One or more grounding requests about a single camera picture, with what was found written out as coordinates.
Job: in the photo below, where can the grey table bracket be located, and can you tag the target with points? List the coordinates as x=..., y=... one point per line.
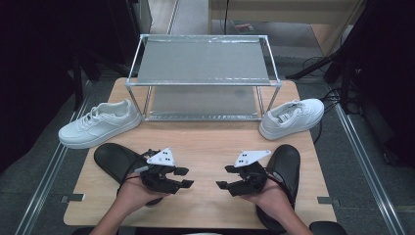
x=328, y=201
x=73, y=197

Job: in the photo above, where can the white sneaker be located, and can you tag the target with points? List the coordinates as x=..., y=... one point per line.
x=300, y=118
x=98, y=128

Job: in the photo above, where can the metal shoe rack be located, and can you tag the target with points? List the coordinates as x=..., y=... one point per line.
x=202, y=62

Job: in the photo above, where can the black metal stand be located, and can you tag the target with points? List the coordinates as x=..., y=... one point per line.
x=77, y=84

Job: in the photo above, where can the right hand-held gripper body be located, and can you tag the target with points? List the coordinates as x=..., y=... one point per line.
x=249, y=182

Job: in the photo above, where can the person's right hand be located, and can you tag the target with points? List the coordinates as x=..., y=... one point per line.
x=272, y=199

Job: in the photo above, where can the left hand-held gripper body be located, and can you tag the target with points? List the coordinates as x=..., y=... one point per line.
x=160, y=181

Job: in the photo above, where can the metal floor rail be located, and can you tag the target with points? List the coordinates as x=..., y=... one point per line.
x=49, y=182
x=368, y=173

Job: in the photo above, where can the black tripod stand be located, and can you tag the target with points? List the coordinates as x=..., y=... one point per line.
x=313, y=67

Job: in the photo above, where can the wooden cabinet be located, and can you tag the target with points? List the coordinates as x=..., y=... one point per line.
x=277, y=13

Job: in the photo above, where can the black chair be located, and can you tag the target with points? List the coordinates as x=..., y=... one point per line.
x=328, y=228

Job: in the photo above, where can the black curtain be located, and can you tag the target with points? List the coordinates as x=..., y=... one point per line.
x=388, y=65
x=36, y=65

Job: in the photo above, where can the red and green booklet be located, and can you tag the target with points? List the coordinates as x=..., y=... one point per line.
x=244, y=27

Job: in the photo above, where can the person's left hand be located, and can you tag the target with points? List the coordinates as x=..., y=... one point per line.
x=133, y=196

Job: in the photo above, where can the black slipper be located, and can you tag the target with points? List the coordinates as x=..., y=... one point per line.
x=287, y=161
x=112, y=160

